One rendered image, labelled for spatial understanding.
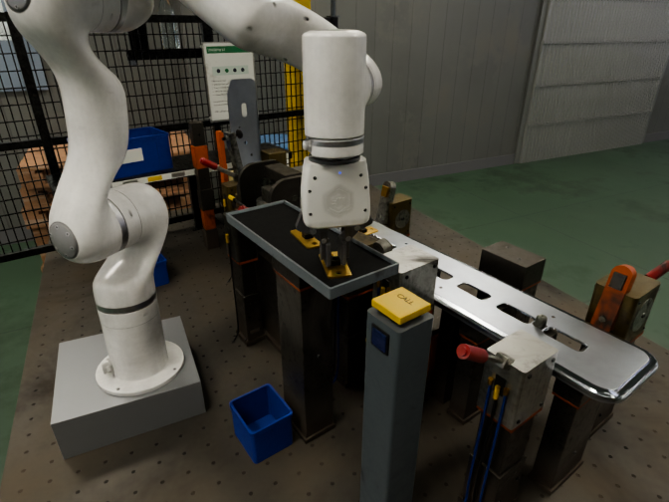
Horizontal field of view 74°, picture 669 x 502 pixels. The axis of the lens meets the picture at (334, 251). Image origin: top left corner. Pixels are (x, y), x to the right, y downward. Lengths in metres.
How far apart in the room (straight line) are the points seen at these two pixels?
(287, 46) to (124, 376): 0.77
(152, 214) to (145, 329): 0.25
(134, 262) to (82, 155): 0.24
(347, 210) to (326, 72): 0.19
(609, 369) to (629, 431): 0.39
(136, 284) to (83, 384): 0.29
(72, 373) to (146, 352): 0.21
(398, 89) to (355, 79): 4.17
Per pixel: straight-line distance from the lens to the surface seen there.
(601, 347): 0.94
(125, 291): 1.00
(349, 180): 0.65
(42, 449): 1.21
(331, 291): 0.65
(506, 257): 1.11
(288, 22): 0.70
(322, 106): 0.61
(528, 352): 0.76
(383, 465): 0.80
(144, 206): 0.97
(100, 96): 0.87
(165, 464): 1.08
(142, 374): 1.10
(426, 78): 4.96
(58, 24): 0.82
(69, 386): 1.18
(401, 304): 0.63
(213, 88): 2.03
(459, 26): 5.15
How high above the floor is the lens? 1.50
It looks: 26 degrees down
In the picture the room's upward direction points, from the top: straight up
